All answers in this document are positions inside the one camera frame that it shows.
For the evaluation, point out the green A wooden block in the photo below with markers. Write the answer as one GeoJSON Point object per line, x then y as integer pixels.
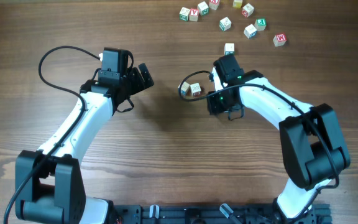
{"type": "Point", "coordinates": [229, 48]}

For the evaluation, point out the green F wooden block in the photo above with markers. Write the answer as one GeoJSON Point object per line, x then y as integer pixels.
{"type": "Point", "coordinates": [260, 24]}

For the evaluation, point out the red O wooden block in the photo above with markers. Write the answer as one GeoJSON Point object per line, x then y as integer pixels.
{"type": "Point", "coordinates": [247, 10]}

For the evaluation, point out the blue H wooden block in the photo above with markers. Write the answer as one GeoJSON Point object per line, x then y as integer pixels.
{"type": "Point", "coordinates": [184, 88]}

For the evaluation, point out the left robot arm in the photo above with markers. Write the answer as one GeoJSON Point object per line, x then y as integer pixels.
{"type": "Point", "coordinates": [48, 182]}

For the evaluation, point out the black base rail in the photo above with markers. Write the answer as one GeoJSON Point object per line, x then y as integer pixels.
{"type": "Point", "coordinates": [248, 214]}

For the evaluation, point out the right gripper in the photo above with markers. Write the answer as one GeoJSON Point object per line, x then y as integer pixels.
{"type": "Point", "coordinates": [212, 106]}

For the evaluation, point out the green P wooden block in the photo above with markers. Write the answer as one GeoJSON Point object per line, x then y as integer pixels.
{"type": "Point", "coordinates": [225, 24]}

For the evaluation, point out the blue edged wooden block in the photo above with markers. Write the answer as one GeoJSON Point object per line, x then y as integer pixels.
{"type": "Point", "coordinates": [250, 31]}

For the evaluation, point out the green N wooden block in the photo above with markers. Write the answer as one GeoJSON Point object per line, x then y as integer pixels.
{"type": "Point", "coordinates": [184, 14]}

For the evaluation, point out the green letter block top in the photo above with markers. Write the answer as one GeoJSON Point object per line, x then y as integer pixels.
{"type": "Point", "coordinates": [203, 8]}

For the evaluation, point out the yellow wooden block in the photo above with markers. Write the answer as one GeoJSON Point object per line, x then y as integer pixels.
{"type": "Point", "coordinates": [237, 3]}

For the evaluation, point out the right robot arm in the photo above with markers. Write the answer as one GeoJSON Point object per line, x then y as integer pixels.
{"type": "Point", "coordinates": [313, 147]}

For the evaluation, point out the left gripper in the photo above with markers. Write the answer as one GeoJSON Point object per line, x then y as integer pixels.
{"type": "Point", "coordinates": [137, 81]}

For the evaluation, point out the red edged wooden block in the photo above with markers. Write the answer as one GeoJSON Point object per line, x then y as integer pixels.
{"type": "Point", "coordinates": [196, 89]}

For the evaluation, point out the red X wooden block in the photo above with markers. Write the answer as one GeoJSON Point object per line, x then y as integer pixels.
{"type": "Point", "coordinates": [214, 4]}

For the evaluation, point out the red M wooden block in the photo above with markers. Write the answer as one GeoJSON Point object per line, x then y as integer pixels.
{"type": "Point", "coordinates": [279, 40]}

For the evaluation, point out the red A wooden block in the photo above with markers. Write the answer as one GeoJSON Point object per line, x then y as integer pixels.
{"type": "Point", "coordinates": [194, 13]}

